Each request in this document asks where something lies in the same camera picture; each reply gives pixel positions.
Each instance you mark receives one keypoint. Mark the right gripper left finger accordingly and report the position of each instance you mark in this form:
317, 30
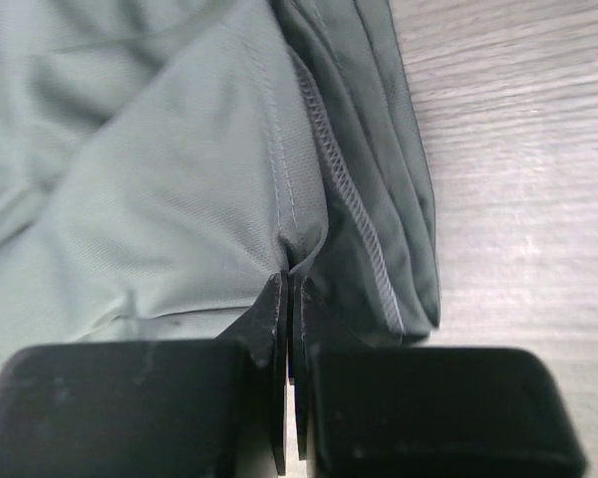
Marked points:
193, 408

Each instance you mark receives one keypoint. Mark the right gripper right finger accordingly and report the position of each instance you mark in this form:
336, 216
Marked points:
422, 411

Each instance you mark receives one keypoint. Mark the grey t shirt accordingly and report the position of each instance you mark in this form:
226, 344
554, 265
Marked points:
160, 160

